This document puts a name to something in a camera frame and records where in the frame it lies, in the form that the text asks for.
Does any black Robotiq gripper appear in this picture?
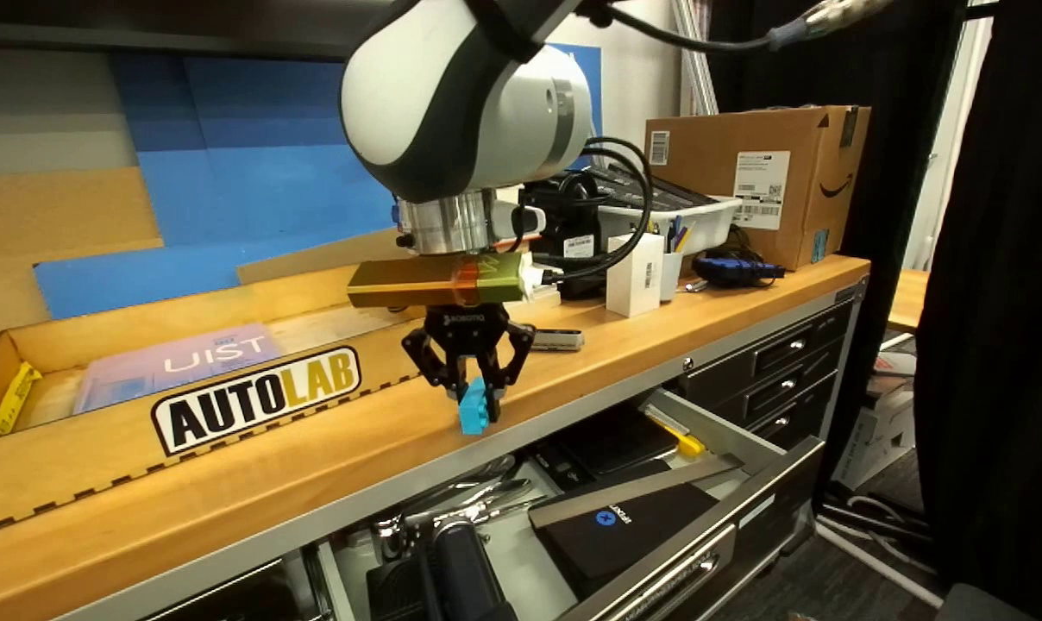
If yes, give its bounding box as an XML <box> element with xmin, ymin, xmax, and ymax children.
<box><xmin>400</xmin><ymin>302</ymin><xmax>537</xmax><ymax>425</ymax></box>

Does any blue toy block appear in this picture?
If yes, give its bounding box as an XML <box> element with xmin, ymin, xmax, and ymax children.
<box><xmin>455</xmin><ymin>377</ymin><xmax>498</xmax><ymax>442</ymax></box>

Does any grey metal open drawer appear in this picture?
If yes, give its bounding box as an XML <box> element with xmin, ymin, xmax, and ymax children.
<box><xmin>300</xmin><ymin>388</ymin><xmax>828</xmax><ymax>621</ymax></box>

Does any black drawer cabinet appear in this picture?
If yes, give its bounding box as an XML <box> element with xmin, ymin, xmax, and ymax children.
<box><xmin>669</xmin><ymin>302</ymin><xmax>860</xmax><ymax>511</ymax></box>

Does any small silver metal box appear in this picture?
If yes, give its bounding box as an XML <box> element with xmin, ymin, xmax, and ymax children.
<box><xmin>528</xmin><ymin>325</ymin><xmax>586</xmax><ymax>355</ymax></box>

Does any black device with label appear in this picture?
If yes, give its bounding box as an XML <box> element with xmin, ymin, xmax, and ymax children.
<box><xmin>515</xmin><ymin>170</ymin><xmax>609</xmax><ymax>309</ymax></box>

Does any small white box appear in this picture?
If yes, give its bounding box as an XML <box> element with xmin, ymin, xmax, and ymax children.
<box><xmin>599</xmin><ymin>230</ymin><xmax>673</xmax><ymax>322</ymax></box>

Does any black cylinder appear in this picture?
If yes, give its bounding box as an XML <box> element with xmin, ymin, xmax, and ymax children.
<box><xmin>415</xmin><ymin>521</ymin><xmax>515</xmax><ymax>621</ymax></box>

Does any black book blue logo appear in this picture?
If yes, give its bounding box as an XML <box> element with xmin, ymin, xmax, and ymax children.
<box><xmin>528</xmin><ymin>479</ymin><xmax>722</xmax><ymax>600</ymax></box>

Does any white plastic bin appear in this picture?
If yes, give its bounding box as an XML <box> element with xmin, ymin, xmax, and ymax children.
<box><xmin>586</xmin><ymin>184</ymin><xmax>745</xmax><ymax>263</ymax></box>

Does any wooden AUTOLAB tray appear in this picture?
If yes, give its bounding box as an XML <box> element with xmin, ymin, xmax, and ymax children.
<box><xmin>0</xmin><ymin>258</ymin><xmax>477</xmax><ymax>542</ymax></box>

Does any blue black round object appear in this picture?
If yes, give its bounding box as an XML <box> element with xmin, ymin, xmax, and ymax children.
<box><xmin>690</xmin><ymin>251</ymin><xmax>789</xmax><ymax>290</ymax></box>

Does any blue foam board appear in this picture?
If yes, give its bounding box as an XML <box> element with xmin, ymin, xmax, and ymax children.
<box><xmin>30</xmin><ymin>38</ymin><xmax>607</xmax><ymax>325</ymax></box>

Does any purple UIST booklet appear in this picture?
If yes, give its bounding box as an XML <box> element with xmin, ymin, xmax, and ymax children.
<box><xmin>71</xmin><ymin>325</ymin><xmax>291</xmax><ymax>414</ymax></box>

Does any brown cardboard shipping box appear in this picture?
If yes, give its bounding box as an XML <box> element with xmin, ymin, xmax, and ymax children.
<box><xmin>640</xmin><ymin>103</ymin><xmax>876</xmax><ymax>275</ymax></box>

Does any yellow flat item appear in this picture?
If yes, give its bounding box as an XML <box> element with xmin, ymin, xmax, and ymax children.
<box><xmin>0</xmin><ymin>359</ymin><xmax>46</xmax><ymax>442</ymax></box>

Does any black curtain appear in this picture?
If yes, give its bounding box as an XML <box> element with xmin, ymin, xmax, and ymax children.
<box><xmin>911</xmin><ymin>0</ymin><xmax>1042</xmax><ymax>621</ymax></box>

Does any yellow handled tool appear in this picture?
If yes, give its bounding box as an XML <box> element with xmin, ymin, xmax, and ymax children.
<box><xmin>663</xmin><ymin>425</ymin><xmax>706</xmax><ymax>462</ymax></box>

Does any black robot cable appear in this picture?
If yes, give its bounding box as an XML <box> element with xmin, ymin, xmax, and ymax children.
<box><xmin>515</xmin><ymin>0</ymin><xmax>893</xmax><ymax>290</ymax></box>

